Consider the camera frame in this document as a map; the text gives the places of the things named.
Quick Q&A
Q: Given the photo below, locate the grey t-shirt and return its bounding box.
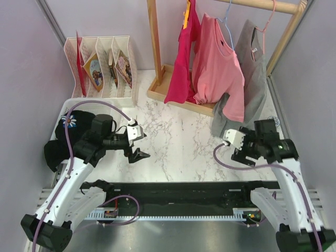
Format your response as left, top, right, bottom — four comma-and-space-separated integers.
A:
211, 20, 267, 138

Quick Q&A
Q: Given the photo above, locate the children's book yellow cover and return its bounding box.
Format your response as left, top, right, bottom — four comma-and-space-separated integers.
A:
83, 51, 103, 92

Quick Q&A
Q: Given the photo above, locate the magenta t-shirt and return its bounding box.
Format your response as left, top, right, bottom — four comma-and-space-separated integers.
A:
164, 1, 201, 103

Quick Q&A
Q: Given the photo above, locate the thin dark book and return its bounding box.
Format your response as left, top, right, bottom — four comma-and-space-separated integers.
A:
108, 50, 117, 81

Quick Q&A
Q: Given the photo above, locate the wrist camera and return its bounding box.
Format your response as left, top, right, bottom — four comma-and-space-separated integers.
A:
223, 129, 245, 150
126, 118, 147, 145

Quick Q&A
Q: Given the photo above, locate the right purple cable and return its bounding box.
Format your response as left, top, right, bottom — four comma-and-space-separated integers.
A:
213, 143, 323, 252

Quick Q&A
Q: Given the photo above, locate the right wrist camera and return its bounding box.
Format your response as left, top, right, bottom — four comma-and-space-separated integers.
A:
223, 129, 245, 150

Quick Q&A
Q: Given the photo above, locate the wooden clothes rack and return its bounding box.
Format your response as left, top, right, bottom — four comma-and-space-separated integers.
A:
146, 0, 308, 118

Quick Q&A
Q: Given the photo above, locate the white laundry basket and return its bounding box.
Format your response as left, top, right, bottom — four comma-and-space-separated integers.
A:
51, 97, 119, 140

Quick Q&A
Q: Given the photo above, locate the pink t-shirt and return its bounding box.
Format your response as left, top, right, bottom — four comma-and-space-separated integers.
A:
192, 13, 245, 122

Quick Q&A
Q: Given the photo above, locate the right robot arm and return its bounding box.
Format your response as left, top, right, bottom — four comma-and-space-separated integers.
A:
224, 119, 335, 251

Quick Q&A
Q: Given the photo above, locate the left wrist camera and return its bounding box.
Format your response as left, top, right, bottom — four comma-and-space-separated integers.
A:
126, 118, 147, 145

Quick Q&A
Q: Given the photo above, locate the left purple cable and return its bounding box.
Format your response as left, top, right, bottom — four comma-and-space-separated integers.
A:
31, 100, 140, 252

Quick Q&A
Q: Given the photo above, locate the blue wire hanger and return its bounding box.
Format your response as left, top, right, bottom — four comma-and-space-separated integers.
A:
216, 0, 235, 50

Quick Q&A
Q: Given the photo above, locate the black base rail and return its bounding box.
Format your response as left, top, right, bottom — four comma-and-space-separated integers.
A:
83, 181, 274, 218

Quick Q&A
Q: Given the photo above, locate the red folder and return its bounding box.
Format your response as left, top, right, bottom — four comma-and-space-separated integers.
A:
76, 32, 87, 97

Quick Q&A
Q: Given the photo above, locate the white cable duct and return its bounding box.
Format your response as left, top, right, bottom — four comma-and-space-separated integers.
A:
85, 208, 246, 222

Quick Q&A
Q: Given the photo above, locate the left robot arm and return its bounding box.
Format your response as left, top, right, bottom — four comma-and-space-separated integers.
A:
21, 114, 149, 251

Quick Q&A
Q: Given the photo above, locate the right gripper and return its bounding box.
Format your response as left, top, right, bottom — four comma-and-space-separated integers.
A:
230, 125, 264, 167

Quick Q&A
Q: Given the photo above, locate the purple cable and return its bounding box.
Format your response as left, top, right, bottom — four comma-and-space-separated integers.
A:
31, 100, 140, 252
213, 143, 323, 252

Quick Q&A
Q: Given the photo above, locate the blue white round container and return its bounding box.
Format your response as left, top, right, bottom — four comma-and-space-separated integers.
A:
268, 116, 280, 128

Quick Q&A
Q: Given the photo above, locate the pink wire hanger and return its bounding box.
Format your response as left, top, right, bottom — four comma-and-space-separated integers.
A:
255, 0, 277, 54

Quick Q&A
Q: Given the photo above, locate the children's book pink cover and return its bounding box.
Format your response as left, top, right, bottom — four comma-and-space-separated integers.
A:
115, 50, 132, 88

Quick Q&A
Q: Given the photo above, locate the white magazine file rack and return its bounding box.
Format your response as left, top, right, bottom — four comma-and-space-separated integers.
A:
64, 36, 139, 108

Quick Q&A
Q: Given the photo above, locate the orange hanger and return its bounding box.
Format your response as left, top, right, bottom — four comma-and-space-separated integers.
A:
183, 0, 191, 29

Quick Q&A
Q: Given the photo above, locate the black clothing with daisy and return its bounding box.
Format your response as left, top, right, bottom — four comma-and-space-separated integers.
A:
44, 110, 95, 172

